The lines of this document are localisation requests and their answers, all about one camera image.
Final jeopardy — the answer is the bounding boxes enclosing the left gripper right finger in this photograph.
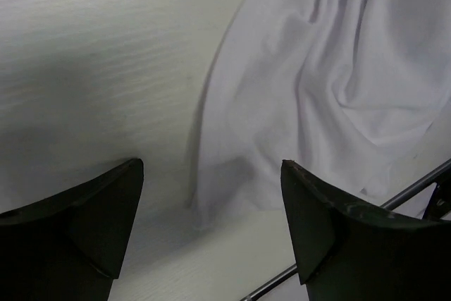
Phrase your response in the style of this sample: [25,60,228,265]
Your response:
[280,160,450,300]

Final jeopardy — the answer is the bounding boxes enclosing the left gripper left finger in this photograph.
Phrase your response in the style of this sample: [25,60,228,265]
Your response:
[1,159,144,300]

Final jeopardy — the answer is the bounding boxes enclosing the white t shirt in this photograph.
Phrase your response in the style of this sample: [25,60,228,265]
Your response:
[193,0,450,225]

